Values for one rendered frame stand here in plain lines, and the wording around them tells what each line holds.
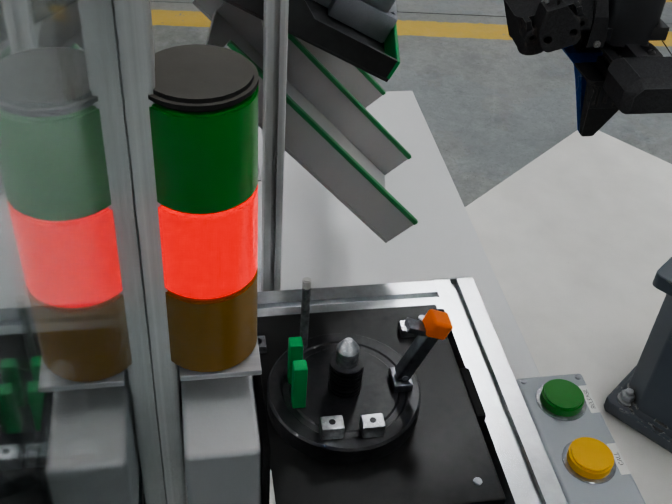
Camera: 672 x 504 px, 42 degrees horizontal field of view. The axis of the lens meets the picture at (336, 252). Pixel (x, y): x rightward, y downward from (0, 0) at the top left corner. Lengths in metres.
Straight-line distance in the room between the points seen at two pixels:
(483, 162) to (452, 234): 1.75
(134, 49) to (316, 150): 0.55
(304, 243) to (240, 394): 0.70
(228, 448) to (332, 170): 0.50
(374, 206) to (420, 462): 0.29
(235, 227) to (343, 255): 0.75
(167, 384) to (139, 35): 0.20
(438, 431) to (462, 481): 0.05
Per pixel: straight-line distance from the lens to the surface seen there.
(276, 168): 0.87
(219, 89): 0.35
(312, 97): 1.00
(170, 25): 3.68
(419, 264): 1.14
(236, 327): 0.43
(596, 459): 0.82
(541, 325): 1.09
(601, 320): 1.12
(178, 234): 0.39
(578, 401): 0.86
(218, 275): 0.40
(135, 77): 0.35
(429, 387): 0.84
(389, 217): 0.94
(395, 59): 0.83
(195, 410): 0.46
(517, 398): 0.86
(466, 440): 0.80
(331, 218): 1.19
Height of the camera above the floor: 1.59
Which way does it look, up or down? 40 degrees down
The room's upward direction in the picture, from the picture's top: 5 degrees clockwise
